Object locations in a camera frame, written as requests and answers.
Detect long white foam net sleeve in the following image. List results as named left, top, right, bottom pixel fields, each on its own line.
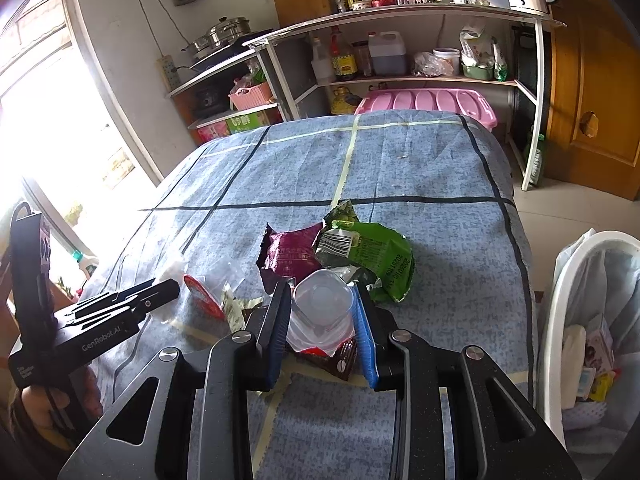
left=562, top=400, right=608, bottom=431

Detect maroon snack bag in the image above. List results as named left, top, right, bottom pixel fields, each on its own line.
left=256, top=223, right=326, bottom=291

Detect clear plastic wrapper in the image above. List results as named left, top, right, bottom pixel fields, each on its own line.
left=152, top=252, right=241, bottom=311

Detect pink plastic basket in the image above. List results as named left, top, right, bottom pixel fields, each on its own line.
left=229, top=82, right=275, bottom=112

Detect red cardboard box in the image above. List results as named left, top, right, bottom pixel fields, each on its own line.
left=196, top=119, right=232, bottom=145

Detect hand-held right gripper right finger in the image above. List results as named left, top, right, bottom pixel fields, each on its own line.
left=350, top=282, right=583, bottom=480

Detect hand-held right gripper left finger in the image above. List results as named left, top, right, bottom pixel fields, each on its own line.
left=59, top=280, right=293, bottom=480

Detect grey power strip cable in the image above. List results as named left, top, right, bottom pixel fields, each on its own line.
left=131, top=0, right=174, bottom=58

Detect green cardboard box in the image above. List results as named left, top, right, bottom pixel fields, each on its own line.
left=225, top=110, right=271, bottom=135

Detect pink lidded storage box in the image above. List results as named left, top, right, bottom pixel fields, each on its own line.
left=354, top=87, right=498, bottom=131

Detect white power strip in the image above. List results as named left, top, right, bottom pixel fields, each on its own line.
left=156, top=55, right=182, bottom=95

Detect green snack bag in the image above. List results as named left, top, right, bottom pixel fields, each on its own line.
left=312, top=200, right=416, bottom=303

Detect beige paper wrapper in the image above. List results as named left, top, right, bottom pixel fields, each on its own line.
left=562, top=324, right=587, bottom=386

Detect yellow cooking oil bottle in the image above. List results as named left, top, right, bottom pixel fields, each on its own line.
left=330, top=85, right=363, bottom=116

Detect black kitchen appliance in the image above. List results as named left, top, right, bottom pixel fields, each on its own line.
left=192, top=82, right=231, bottom=121

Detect white plastic trash bin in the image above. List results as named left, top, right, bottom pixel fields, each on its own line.
left=537, top=230, right=640, bottom=448

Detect large white metal shelf rack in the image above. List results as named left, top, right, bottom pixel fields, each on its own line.
left=242, top=2, right=568, bottom=191

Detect plastic jug of dark liquid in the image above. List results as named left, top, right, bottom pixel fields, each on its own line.
left=367, top=31, right=408, bottom=77

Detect dark glass jar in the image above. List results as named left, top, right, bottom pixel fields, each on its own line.
left=352, top=41, right=373, bottom=78

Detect yellow label sauce bottle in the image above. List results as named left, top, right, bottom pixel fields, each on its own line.
left=329, top=27, right=358, bottom=82

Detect clear filled plastic bag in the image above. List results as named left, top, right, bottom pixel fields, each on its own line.
left=411, top=51, right=453, bottom=78

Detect stainless steel steamer pot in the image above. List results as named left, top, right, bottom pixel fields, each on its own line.
left=181, top=16, right=252, bottom=61

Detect small white metal shelf rack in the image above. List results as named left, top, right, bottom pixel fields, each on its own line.
left=167, top=47, right=291, bottom=146

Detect clear plastic cup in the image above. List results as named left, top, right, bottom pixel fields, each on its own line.
left=287, top=269, right=357, bottom=353

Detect green bowl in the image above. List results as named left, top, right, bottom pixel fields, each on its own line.
left=461, top=62, right=496, bottom=81

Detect green and white packet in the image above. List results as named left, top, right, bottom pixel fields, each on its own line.
left=492, top=42, right=510, bottom=82

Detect window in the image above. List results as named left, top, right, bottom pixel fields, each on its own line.
left=0, top=0, right=161, bottom=281

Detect red snack wrapper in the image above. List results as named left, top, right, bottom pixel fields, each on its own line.
left=300, top=337, right=358, bottom=381

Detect black induction cooker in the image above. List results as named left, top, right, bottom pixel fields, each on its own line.
left=190, top=35, right=273, bottom=73

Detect white crumpled plastic bag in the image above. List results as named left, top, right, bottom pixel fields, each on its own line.
left=459, top=22, right=501, bottom=68

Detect white plastic bottle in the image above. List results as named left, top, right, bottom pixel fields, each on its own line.
left=310, top=37, right=336, bottom=86

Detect green plastic bottle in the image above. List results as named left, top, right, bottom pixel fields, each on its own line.
left=525, top=132, right=546, bottom=186

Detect wooden door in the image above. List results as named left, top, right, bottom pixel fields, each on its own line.
left=542, top=0, right=640, bottom=201

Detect red clear wrapper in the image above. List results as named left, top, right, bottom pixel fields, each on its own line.
left=182, top=274, right=227, bottom=320

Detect person's left hand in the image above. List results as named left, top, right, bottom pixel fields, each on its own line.
left=20, top=366, right=104, bottom=443

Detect white detergent bottle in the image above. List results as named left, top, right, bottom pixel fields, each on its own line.
left=70, top=250, right=98, bottom=278

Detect yellow snack packet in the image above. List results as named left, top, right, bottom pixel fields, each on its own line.
left=590, top=372, right=615, bottom=403

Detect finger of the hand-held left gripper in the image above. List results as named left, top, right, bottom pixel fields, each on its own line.
left=67, top=280, right=181, bottom=323
left=75, top=279, right=157, bottom=313

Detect white round tub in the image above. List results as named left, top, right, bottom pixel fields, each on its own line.
left=432, top=47, right=461, bottom=77

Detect purple milk carton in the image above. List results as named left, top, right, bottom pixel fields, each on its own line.
left=585, top=317, right=617, bottom=371

